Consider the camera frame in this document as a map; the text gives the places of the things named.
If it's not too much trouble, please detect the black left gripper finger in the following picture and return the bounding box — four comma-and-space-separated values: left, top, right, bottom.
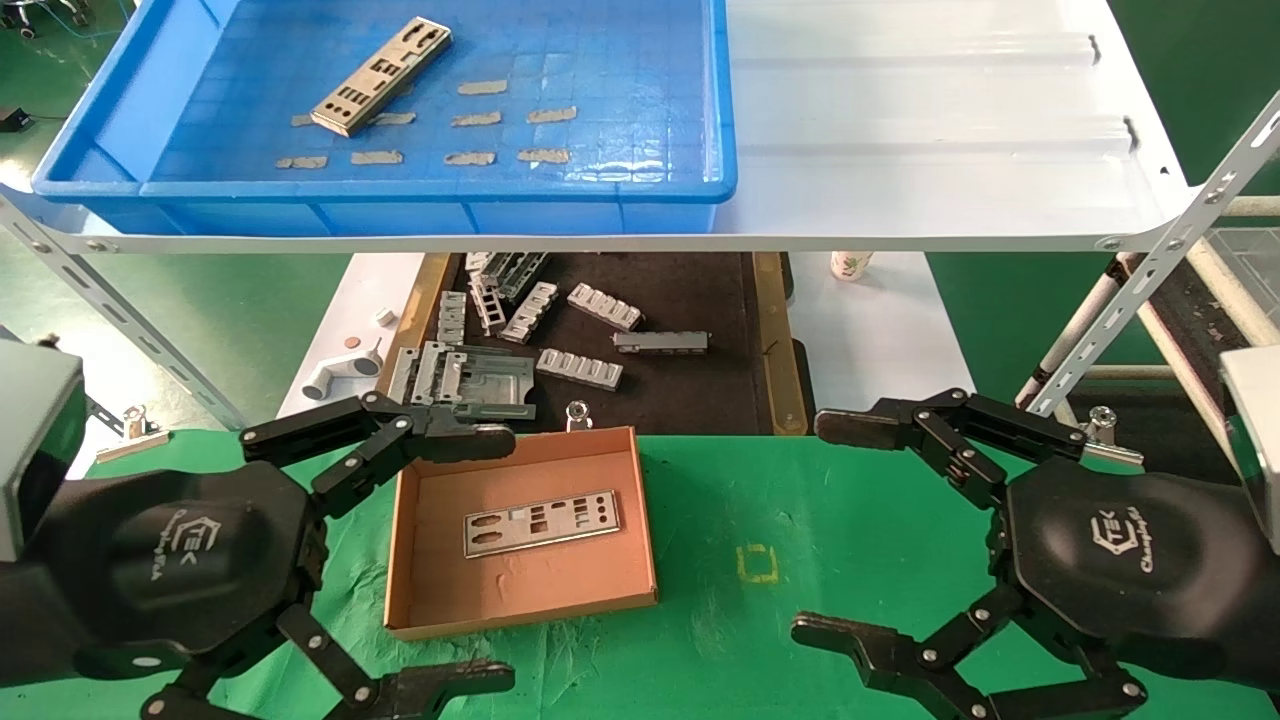
239, 392, 518, 520

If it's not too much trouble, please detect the green table cloth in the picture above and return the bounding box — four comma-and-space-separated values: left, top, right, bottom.
0, 428, 1280, 720

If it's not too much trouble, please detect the silver metal I/O shield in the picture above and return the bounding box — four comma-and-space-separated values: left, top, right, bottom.
310, 17, 453, 138
462, 489, 623, 559

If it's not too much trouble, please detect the blue plastic tray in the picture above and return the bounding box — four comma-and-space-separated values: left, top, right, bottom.
30, 0, 739, 237

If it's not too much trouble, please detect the perforated grey shelf upright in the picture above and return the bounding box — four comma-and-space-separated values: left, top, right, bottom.
1018, 90, 1280, 418
0, 195, 248, 433

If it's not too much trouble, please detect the office chair wheel base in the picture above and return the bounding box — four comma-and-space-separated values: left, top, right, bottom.
0, 0, 96, 39

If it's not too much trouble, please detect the clear acrylic box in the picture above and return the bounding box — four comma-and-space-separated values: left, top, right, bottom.
1205, 225, 1280, 333

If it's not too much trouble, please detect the ladder-shaped metal bracket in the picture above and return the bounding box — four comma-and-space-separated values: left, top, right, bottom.
468, 272, 506, 337

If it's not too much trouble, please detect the grey slotted metal bracket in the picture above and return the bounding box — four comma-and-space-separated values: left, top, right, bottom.
536, 348, 624, 392
567, 283, 645, 333
498, 281, 559, 345

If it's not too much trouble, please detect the white plastic pipe fitting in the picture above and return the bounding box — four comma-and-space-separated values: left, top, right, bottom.
300, 338, 383, 402

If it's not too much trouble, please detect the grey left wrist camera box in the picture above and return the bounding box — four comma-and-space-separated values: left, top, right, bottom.
0, 335, 87, 563

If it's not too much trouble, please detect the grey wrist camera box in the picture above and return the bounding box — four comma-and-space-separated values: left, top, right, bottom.
0, 335, 87, 563
1218, 345, 1280, 557

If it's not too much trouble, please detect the white tube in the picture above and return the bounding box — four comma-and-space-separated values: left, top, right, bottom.
1035, 268, 1121, 379

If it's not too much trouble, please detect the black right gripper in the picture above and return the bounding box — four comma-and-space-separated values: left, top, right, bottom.
790, 388, 1273, 720

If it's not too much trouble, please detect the dark grey metal bracket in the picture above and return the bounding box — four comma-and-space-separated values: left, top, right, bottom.
482, 252, 551, 303

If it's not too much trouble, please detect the large flat grey metal plate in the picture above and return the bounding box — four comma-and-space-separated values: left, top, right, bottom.
442, 345, 538, 421

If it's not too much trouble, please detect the shallow brown cardboard box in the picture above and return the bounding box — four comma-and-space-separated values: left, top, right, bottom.
384, 426, 659, 641

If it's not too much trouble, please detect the long grey metal bar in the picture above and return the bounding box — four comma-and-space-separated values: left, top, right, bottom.
612, 330, 710, 355

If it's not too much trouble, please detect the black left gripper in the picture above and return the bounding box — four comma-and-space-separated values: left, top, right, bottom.
40, 475, 517, 720

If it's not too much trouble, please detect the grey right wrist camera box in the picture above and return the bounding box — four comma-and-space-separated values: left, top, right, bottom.
1218, 345, 1280, 557

